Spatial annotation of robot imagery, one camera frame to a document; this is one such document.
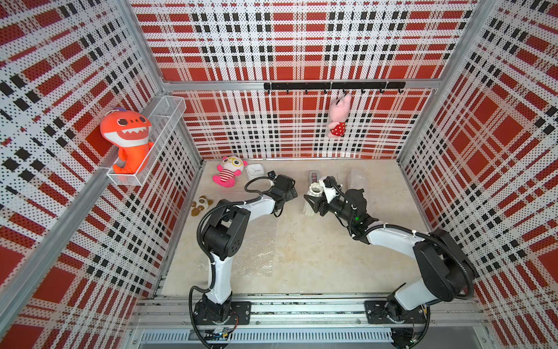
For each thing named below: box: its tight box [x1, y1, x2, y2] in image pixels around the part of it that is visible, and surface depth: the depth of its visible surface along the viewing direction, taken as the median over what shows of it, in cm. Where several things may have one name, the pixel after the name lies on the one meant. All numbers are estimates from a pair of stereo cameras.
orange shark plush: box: [100, 107, 155, 175], surface depth 64 cm
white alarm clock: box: [246, 163, 266, 181], surface depth 114 cm
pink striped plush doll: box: [212, 155, 249, 188], surface depth 112 cm
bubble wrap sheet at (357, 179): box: [346, 168, 368, 192], surface depth 106 cm
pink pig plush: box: [326, 93, 352, 138], surface depth 96 cm
